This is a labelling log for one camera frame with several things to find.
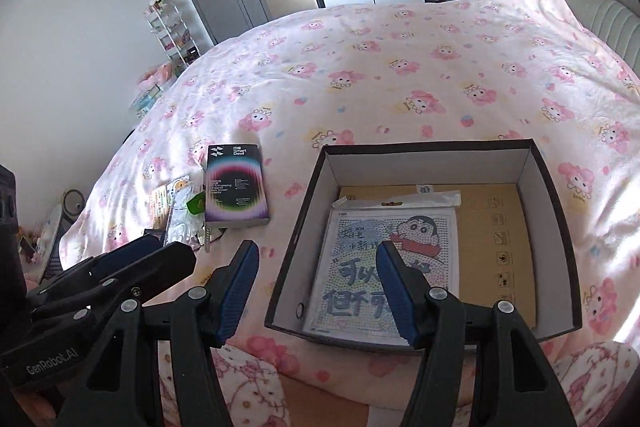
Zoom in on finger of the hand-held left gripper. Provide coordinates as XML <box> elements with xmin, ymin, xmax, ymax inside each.
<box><xmin>25</xmin><ymin>234</ymin><xmax>166</xmax><ymax>304</ymax></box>
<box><xmin>30</xmin><ymin>241</ymin><xmax>197</xmax><ymax>325</ymax></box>

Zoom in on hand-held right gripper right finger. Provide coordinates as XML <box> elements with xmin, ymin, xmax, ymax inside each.
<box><xmin>375</xmin><ymin>241</ymin><xmax>581</xmax><ymax>427</ymax></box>

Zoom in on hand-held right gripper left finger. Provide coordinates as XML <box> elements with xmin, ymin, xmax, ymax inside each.
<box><xmin>60</xmin><ymin>239</ymin><xmax>261</xmax><ymax>427</ymax></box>

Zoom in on clear phone case package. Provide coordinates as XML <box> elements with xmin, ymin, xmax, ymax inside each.
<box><xmin>167</xmin><ymin>177</ymin><xmax>208</xmax><ymax>248</ymax></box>

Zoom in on small printed card packet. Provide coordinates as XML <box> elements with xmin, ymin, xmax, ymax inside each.
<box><xmin>150</xmin><ymin>187</ymin><xmax>173</xmax><ymax>230</ymax></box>

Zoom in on black gradient screen protector box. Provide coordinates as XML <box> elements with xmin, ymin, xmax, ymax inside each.
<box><xmin>204</xmin><ymin>143</ymin><xmax>271</xmax><ymax>229</ymax></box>

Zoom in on black cardboard box container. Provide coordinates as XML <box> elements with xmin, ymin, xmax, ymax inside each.
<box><xmin>264</xmin><ymin>138</ymin><xmax>583</xmax><ymax>353</ymax></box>

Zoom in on cartoon diamond painting packet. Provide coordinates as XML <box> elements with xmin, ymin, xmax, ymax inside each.
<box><xmin>302</xmin><ymin>190</ymin><xmax>462</xmax><ymax>348</ymax></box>

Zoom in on round floor fan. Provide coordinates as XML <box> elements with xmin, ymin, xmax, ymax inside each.
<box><xmin>62</xmin><ymin>189</ymin><xmax>86</xmax><ymax>218</ymax></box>

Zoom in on pink printed pajama pants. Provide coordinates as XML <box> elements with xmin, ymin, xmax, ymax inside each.
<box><xmin>160</xmin><ymin>334</ymin><xmax>640</xmax><ymax>427</ymax></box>

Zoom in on flat brown cardboard box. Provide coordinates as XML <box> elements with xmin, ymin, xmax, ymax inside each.
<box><xmin>339</xmin><ymin>183</ymin><xmax>538</xmax><ymax>340</ymax></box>

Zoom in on light blue storage box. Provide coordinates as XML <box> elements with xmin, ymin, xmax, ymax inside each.
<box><xmin>131</xmin><ymin>84</ymin><xmax>163</xmax><ymax>115</ymax></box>

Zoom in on pink printed blanket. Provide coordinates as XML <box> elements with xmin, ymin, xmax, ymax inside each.
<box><xmin>57</xmin><ymin>0</ymin><xmax>640</xmax><ymax>427</ymax></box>

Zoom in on grey padded headboard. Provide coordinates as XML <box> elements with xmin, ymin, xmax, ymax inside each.
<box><xmin>537</xmin><ymin>0</ymin><xmax>640</xmax><ymax>72</ymax></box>

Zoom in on white wire shelf rack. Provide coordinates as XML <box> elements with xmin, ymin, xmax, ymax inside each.
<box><xmin>144</xmin><ymin>2</ymin><xmax>201</xmax><ymax>68</ymax></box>

